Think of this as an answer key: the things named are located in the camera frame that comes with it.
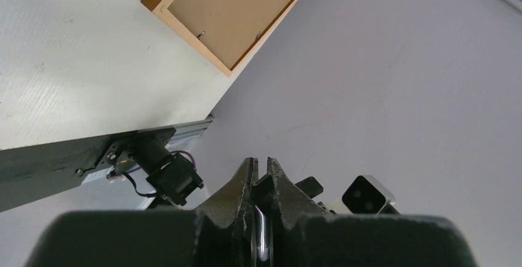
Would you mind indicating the brown wooden photo frame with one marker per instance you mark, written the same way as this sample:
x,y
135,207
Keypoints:
x,y
224,32

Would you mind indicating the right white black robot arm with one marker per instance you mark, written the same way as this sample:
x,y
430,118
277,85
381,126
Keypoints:
x,y
173,175

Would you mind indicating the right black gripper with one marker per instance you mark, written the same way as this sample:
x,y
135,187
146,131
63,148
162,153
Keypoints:
x,y
312,188

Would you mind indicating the right white cable duct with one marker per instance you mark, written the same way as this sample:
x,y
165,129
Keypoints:
x,y
110,175

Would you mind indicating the black orange handle screwdriver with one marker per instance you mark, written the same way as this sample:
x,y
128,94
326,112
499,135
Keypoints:
x,y
263,239

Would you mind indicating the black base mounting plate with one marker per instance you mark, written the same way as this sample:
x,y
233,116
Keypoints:
x,y
32,173

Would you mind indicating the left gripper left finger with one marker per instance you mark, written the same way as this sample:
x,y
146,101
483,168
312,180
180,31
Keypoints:
x,y
230,236

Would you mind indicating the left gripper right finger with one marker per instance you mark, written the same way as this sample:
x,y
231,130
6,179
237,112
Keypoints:
x,y
294,240

